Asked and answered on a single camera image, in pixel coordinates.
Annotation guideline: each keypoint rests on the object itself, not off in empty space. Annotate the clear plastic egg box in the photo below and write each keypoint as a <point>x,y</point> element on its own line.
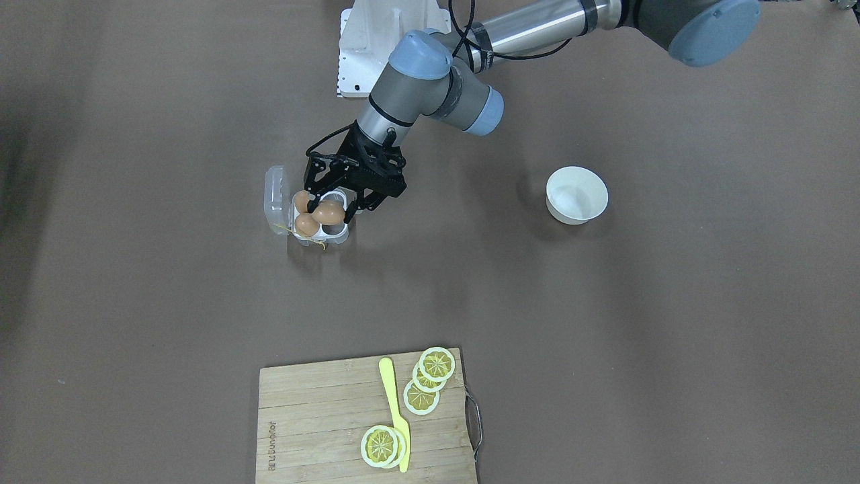
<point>280,211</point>

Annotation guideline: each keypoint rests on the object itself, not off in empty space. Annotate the brown egg from bowl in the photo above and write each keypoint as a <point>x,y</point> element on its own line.
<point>329,213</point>

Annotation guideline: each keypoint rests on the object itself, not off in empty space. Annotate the white bowl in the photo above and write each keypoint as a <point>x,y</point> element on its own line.
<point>575,195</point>

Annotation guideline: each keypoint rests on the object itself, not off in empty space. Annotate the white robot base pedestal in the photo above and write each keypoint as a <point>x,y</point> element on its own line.
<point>370,31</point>

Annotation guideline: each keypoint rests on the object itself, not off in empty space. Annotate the wooden cutting board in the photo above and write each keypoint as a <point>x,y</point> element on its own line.
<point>311,420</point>

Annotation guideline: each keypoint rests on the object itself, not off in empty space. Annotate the lemon slice front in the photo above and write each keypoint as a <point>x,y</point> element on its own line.
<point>382,447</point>

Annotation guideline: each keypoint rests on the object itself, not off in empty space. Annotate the yellow plastic knife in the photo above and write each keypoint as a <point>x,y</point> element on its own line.
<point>387,374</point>

